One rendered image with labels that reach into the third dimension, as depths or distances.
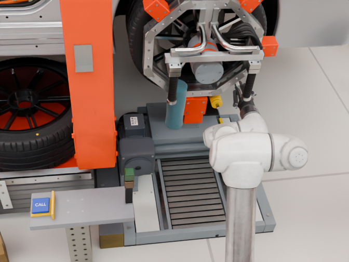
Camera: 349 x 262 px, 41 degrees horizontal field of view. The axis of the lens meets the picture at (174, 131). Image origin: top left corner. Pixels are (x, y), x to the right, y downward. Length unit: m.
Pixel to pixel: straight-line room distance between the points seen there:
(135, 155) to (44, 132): 0.44
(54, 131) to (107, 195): 0.42
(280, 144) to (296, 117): 1.70
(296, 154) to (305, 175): 1.38
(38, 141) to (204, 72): 0.83
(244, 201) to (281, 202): 1.17
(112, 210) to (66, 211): 0.19
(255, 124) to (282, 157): 0.60
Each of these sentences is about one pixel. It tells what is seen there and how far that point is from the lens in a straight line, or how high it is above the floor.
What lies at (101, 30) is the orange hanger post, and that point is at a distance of 1.57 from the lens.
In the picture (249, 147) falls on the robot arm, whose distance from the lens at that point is 1.50.
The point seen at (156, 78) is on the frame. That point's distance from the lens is 2.20.
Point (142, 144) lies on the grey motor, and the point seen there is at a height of 0.41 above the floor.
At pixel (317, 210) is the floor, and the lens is 2.76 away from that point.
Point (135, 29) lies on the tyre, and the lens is 2.13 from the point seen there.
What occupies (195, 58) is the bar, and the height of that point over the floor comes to 0.97.
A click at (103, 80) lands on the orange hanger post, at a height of 1.02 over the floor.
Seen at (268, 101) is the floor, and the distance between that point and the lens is 3.28.
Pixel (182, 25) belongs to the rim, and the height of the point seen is 0.93.
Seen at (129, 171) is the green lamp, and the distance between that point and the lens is 1.87.
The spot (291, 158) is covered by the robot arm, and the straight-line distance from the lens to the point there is 1.51.
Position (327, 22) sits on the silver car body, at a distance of 2.48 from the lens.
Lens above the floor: 2.12
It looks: 46 degrees down
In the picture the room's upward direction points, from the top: 7 degrees clockwise
